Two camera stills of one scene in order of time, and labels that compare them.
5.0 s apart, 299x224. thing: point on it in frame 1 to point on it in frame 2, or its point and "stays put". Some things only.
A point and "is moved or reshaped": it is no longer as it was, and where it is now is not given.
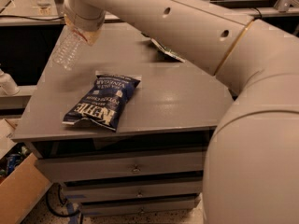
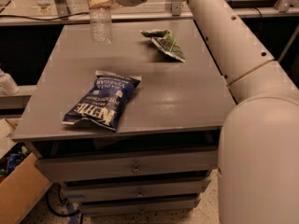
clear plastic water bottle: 70,42 is moved or reshaped
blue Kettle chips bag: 105,103 stays put
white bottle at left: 7,85 stays put
